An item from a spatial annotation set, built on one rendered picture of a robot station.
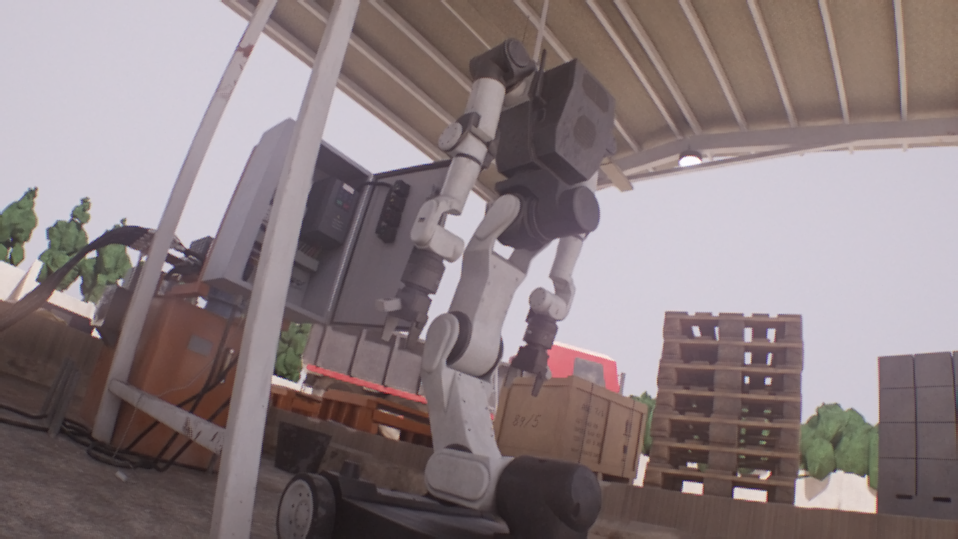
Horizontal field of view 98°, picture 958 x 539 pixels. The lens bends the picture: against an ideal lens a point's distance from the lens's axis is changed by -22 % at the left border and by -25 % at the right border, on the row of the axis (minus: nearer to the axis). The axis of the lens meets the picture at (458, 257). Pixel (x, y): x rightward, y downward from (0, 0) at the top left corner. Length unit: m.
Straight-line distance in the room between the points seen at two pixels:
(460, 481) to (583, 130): 0.92
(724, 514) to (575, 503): 1.16
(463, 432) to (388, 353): 8.96
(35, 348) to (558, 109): 3.34
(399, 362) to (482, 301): 8.88
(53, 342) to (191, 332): 1.80
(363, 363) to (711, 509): 8.55
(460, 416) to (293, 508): 0.46
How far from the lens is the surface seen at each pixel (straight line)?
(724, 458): 2.98
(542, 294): 1.47
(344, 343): 10.09
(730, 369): 3.02
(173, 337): 2.12
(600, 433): 4.62
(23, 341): 3.80
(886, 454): 3.37
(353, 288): 1.82
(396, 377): 10.13
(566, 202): 1.25
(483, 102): 1.35
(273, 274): 1.21
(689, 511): 2.14
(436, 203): 1.22
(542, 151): 1.37
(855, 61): 6.84
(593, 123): 1.46
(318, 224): 1.87
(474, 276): 1.36
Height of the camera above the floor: 0.32
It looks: 21 degrees up
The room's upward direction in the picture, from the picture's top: 14 degrees clockwise
